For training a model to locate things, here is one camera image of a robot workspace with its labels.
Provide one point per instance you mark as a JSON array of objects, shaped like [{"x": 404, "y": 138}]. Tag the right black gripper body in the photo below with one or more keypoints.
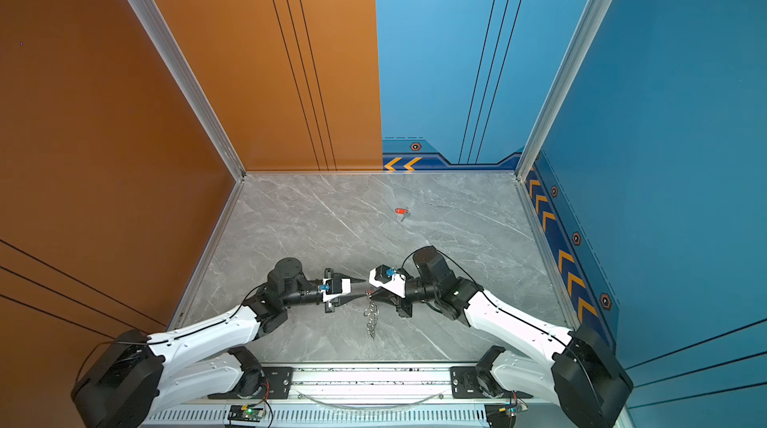
[{"x": 414, "y": 295}]

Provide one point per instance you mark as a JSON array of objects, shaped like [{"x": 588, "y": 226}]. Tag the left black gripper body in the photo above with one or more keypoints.
[{"x": 329, "y": 309}]

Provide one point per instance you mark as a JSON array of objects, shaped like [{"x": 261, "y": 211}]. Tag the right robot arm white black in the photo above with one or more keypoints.
[{"x": 574, "y": 369}]

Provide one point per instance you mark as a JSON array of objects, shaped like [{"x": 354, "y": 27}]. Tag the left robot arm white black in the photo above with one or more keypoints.
[{"x": 138, "y": 375}]

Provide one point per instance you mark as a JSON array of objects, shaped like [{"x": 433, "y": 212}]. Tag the red tag with grey key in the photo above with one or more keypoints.
[{"x": 402, "y": 213}]

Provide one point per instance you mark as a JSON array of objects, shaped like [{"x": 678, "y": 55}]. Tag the left green circuit board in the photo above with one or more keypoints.
[{"x": 246, "y": 415}]

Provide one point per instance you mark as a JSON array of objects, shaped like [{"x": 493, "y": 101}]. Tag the green circuit board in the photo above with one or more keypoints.
[
  {"x": 246, "y": 415},
  {"x": 504, "y": 415}
]

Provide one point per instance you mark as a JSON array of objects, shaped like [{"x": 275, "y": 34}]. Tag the right green circuit board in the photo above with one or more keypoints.
[{"x": 504, "y": 415}]

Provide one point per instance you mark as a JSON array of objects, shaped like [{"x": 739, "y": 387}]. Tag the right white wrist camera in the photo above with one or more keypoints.
[{"x": 391, "y": 279}]

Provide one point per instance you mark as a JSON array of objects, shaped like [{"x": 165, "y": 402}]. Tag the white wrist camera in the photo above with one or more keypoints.
[
  {"x": 336, "y": 279},
  {"x": 391, "y": 279}
]

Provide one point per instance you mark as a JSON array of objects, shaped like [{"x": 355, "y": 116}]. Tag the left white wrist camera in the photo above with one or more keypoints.
[{"x": 336, "y": 279}]

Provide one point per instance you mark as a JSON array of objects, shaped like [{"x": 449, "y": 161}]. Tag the aluminium front rail frame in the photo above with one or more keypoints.
[{"x": 387, "y": 394}]

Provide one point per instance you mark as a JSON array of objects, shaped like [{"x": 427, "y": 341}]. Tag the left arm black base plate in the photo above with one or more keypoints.
[{"x": 272, "y": 383}]

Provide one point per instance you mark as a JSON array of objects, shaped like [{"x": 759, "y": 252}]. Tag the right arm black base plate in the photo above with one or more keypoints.
[{"x": 468, "y": 382}]

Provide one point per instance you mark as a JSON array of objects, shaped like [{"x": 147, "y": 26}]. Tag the right corner aluminium post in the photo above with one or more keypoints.
[{"x": 582, "y": 38}]

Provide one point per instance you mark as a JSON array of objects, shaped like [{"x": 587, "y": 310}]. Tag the corner aluminium post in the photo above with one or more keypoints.
[
  {"x": 582, "y": 38},
  {"x": 160, "y": 34}
]

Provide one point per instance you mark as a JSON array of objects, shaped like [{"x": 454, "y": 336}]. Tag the left corner aluminium post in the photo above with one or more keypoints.
[{"x": 160, "y": 34}]

